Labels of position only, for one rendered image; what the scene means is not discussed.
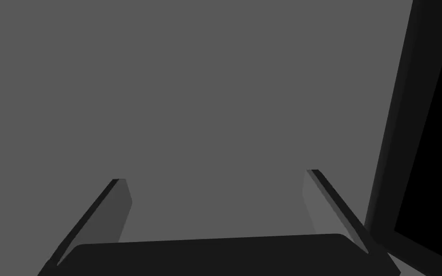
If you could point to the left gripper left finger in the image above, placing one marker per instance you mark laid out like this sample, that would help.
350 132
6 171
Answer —
108 214

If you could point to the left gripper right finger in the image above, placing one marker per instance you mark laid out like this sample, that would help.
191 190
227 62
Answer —
320 209

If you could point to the black panel with dark frame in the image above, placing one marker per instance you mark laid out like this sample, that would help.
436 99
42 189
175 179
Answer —
432 134

